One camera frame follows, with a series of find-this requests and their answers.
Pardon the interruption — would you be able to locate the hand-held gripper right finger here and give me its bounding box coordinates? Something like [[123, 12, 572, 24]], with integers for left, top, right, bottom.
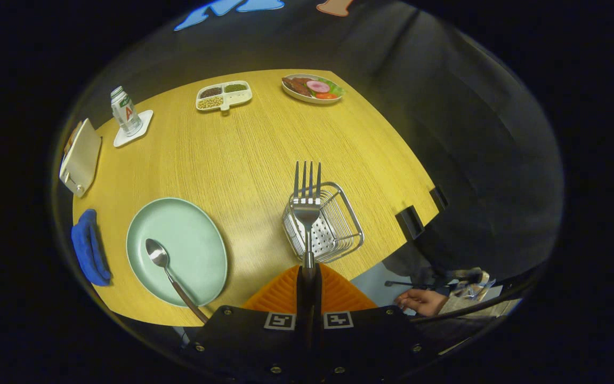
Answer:
[[307, 264, 435, 377]]

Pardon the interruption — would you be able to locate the white square coaster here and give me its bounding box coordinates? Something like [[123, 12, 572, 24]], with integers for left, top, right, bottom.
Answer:
[[113, 109, 154, 148]]

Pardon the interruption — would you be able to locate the toasted bread slice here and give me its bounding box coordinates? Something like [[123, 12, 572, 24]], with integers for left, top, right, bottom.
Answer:
[[64, 122, 82, 156]]

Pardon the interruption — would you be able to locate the white divided snack tray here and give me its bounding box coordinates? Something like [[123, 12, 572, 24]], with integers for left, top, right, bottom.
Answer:
[[196, 80, 253, 115]]

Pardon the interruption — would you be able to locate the silver spoon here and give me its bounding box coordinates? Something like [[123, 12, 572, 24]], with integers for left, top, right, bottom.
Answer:
[[145, 238, 210, 324]]

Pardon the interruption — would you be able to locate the metal wire cutlery basket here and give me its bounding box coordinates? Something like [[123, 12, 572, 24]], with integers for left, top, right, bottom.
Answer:
[[282, 181, 365, 264]]

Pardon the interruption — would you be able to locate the pale green round plate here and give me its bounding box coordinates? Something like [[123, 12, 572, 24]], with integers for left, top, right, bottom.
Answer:
[[126, 197, 228, 308]]

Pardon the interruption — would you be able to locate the white food plate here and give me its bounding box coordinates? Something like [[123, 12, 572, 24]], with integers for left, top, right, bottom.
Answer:
[[281, 74, 346, 104]]

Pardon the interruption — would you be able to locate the white toaster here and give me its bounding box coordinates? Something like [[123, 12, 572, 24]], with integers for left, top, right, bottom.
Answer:
[[59, 118, 103, 198]]

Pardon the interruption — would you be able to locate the blue folded towel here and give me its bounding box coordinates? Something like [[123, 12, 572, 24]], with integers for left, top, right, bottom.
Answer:
[[70, 209, 112, 287]]

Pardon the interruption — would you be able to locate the silver fork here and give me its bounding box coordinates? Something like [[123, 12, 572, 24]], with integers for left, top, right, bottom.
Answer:
[[290, 161, 322, 283]]

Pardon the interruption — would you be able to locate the white crumpled bag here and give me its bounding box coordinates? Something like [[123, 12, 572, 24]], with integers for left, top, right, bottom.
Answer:
[[439, 268, 522, 319]]

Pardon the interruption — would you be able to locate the green lettuce leaf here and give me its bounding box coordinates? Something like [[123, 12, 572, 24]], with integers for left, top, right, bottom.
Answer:
[[318, 79, 346, 97]]

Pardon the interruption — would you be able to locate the small clear drink bottle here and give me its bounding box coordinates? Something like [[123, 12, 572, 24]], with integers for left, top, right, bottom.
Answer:
[[110, 86, 143, 137]]

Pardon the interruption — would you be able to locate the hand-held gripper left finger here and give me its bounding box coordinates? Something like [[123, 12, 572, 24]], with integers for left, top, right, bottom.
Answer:
[[182, 265, 308, 375]]

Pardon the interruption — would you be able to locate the black table clamp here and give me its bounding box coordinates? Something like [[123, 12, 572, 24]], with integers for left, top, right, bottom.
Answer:
[[430, 186, 449, 212], [395, 206, 425, 241]]

